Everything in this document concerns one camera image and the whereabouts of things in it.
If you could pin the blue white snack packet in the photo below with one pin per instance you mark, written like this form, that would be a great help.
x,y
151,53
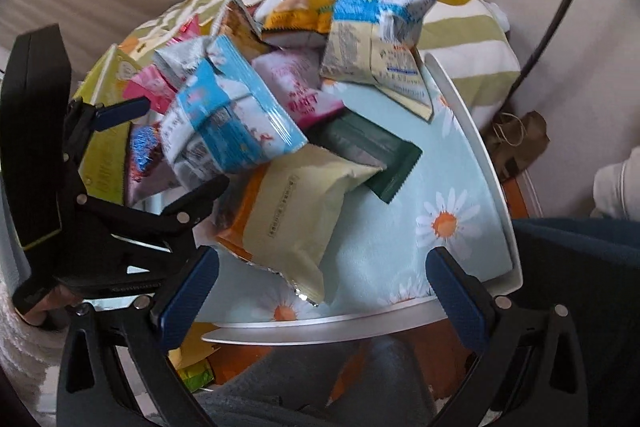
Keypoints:
x,y
235,127

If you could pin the person's left hand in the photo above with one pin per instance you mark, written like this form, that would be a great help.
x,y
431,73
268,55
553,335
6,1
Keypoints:
x,y
37,312

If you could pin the red blue foil snack packet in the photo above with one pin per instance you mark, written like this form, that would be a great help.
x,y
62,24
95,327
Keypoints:
x,y
142,157

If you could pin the silver grey snack packet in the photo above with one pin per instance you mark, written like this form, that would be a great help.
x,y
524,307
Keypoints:
x,y
177,57

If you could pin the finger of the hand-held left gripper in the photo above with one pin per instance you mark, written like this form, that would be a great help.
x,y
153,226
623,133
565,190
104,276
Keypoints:
x,y
200,197
122,112

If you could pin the yellow green packet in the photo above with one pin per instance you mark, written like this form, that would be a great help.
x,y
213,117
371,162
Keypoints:
x,y
195,372

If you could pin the pink white snack packet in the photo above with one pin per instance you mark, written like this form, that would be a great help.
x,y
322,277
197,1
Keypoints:
x,y
295,82

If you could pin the orange brown snack packet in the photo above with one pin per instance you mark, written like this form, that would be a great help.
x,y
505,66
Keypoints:
x,y
240,24

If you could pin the white sweatshirt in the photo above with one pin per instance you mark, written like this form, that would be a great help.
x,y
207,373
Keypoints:
x,y
620,187

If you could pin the blue cream snack packet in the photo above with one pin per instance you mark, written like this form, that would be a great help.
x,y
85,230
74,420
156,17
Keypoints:
x,y
370,52

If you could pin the green striped floral blanket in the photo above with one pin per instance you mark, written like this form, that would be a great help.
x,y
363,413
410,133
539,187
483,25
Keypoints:
x,y
465,57

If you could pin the brown paper bag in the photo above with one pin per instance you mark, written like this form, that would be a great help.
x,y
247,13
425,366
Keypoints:
x,y
525,142

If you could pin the dark green snack packet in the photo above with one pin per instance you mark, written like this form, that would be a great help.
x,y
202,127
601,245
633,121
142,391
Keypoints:
x,y
385,152

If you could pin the white round table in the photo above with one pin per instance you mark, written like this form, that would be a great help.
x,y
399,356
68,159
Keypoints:
x,y
310,332

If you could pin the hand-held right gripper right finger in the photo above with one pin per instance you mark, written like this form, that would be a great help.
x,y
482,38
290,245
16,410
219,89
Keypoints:
x,y
457,302

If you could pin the yellow-green storage box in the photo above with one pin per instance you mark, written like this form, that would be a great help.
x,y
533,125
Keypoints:
x,y
102,167

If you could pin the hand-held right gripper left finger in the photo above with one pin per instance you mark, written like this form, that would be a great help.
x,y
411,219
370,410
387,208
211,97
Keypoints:
x,y
185,302

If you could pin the yellow snack packet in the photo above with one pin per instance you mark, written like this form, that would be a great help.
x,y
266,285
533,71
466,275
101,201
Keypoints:
x,y
300,12

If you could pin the person's left forearm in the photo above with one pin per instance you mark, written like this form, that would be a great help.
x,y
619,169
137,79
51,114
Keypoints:
x,y
25,347

